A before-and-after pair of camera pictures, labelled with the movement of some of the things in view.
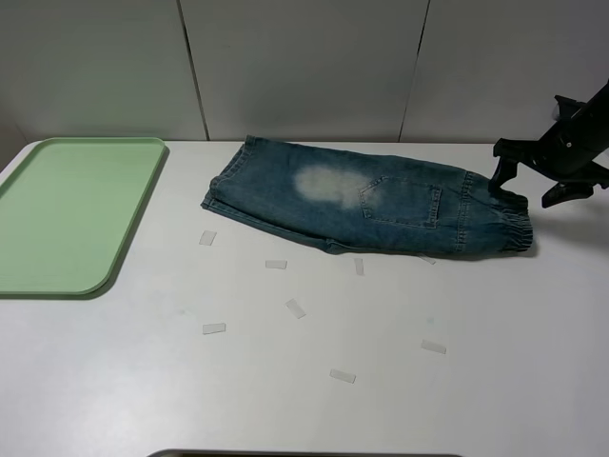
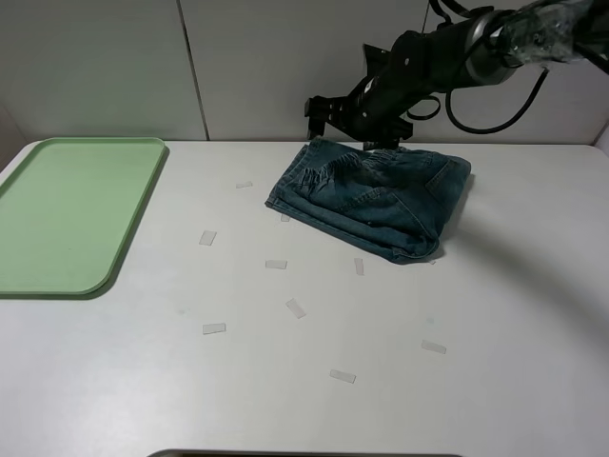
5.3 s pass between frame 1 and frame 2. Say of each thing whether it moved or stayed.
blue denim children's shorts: moved
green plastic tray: stayed
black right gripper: moved
